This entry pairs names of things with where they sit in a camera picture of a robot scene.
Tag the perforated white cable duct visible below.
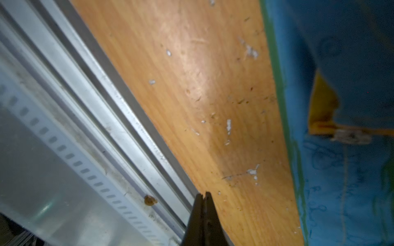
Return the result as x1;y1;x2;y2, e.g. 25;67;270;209
1;73;171;246

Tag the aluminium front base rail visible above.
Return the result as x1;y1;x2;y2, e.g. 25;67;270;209
1;1;199;246

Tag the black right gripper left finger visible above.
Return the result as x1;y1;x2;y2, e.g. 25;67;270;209
181;194;204;246

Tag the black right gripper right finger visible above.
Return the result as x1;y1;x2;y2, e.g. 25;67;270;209
203;192;229;246

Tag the rainbow striped zip jacket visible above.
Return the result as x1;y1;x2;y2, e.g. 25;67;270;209
261;1;394;246

